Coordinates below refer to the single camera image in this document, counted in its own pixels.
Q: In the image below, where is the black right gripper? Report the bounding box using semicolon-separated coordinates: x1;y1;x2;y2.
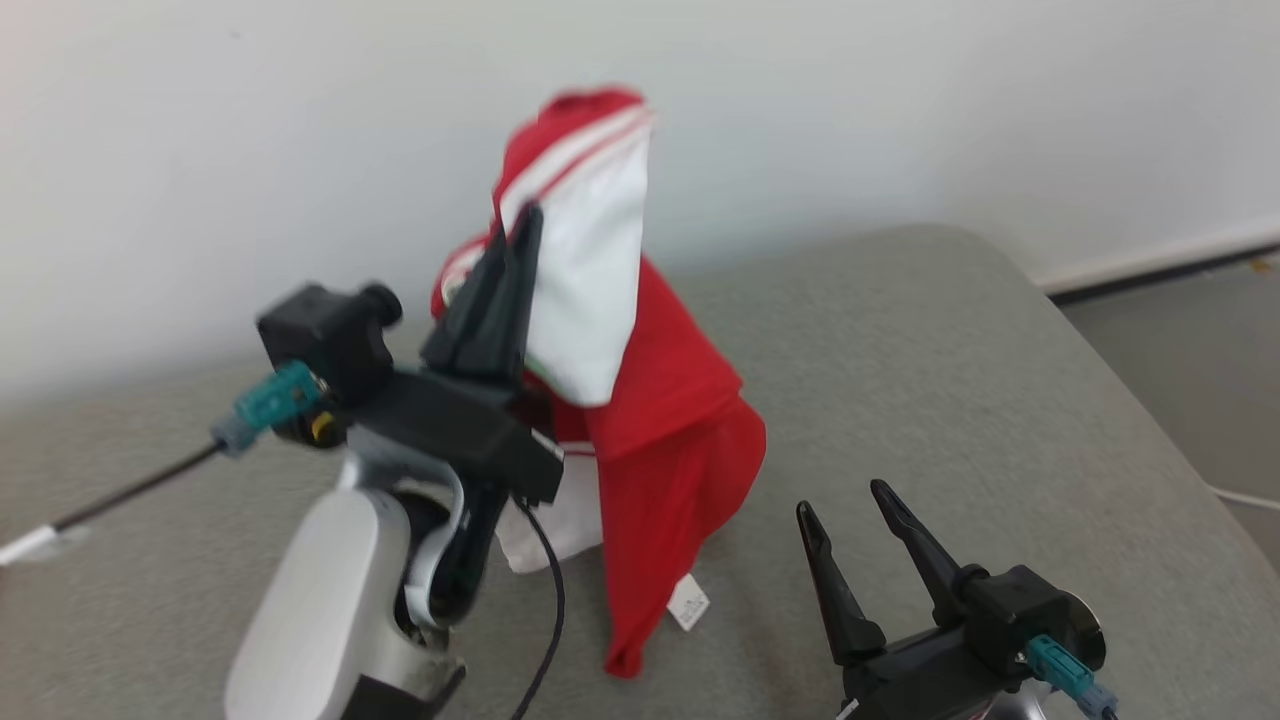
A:
796;479;1051;720

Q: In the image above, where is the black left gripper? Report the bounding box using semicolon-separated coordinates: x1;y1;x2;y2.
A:
345;200;567;507

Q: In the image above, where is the red white-sleeved jersey shirt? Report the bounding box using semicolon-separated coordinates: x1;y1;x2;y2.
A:
430;87;769;679

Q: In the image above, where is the black baseboard strip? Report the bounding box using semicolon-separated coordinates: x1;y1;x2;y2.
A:
1045;240;1280;306

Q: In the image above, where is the right camera cable teal plug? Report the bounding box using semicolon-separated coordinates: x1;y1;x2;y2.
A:
1023;633;1121;720

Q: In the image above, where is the thin black left gripper cable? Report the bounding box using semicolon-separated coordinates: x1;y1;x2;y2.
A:
508;497;568;720

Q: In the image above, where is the white cable on floor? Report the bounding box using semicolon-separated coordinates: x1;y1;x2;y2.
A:
1208;485;1280;513

